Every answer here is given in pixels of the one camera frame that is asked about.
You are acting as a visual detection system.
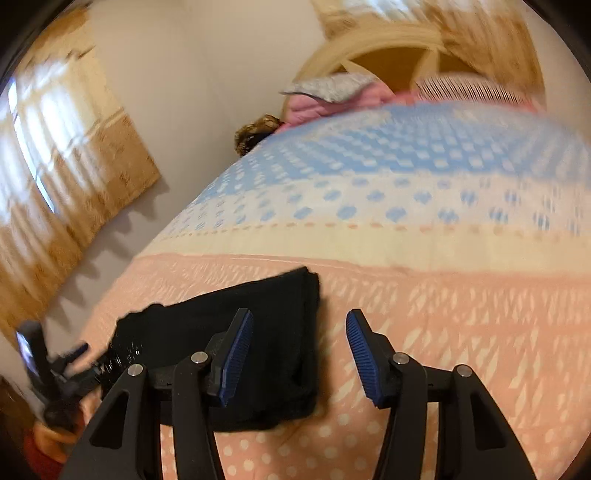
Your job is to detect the black pants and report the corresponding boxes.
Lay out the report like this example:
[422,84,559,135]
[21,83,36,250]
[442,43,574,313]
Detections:
[111,267,321,432]

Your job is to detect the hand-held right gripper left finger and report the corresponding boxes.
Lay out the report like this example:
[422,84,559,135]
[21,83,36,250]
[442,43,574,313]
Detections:
[58,307,254,480]

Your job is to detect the cream wooden headboard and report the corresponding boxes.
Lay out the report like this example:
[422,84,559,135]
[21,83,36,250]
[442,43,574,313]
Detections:
[293,21,462,100]

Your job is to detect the striped pillow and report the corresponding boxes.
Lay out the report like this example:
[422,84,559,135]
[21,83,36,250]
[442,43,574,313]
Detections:
[413,74,527,104]

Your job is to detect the person's left hand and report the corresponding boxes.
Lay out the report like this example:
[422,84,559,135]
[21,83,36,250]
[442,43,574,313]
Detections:
[34,422,75,462]

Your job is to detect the pink blue polka dot bedspread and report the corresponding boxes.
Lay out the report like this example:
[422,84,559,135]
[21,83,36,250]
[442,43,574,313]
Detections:
[69,102,591,480]

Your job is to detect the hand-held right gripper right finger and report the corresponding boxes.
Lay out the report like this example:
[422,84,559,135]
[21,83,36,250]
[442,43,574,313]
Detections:
[345,308,539,480]

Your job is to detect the pink folded blanket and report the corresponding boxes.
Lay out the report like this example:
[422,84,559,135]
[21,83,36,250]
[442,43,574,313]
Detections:
[281,85,416,130]

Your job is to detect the grey floral pillow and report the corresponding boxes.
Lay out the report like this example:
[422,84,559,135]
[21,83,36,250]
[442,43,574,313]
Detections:
[279,75,377,104]

